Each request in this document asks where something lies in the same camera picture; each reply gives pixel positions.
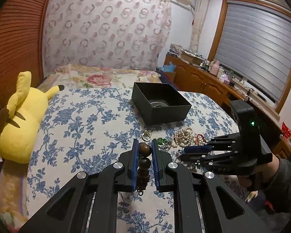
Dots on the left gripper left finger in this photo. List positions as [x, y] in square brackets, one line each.
[88, 203]

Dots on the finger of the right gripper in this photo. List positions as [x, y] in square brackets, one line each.
[221, 143]
[208, 161]

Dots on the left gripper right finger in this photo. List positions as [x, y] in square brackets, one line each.
[202, 202]

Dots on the black jewelry box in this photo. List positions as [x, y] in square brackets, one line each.
[144, 92]

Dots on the pale green jade bangle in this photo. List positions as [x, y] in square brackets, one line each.
[158, 103]

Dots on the person's right hand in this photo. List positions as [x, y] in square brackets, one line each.
[261, 174]

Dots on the red paper card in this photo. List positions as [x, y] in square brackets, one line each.
[285, 130]

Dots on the green stone pendant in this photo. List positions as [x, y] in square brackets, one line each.
[162, 141]

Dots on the brown wooden sideboard cabinet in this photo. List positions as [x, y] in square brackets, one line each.
[192, 79]

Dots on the pink thermos jug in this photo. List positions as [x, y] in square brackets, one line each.
[214, 67]

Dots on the cardboard box on cabinet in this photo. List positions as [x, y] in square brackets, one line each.
[194, 60]

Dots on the blue tissue in box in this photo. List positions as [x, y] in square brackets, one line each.
[169, 68]

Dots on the grey window roller blind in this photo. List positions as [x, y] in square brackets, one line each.
[256, 43]

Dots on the yellow Pikachu plush toy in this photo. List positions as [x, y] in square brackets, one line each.
[20, 119]

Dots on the pink floral beige bedspread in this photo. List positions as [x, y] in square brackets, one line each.
[79, 76]

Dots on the beige side curtain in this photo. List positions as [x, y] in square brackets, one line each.
[198, 22]

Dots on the brown louvered wardrobe door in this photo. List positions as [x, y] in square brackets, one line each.
[21, 29]

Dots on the pink circle patterned curtain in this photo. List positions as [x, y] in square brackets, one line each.
[121, 34]

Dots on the gold ring pendant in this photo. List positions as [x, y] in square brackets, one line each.
[146, 136]

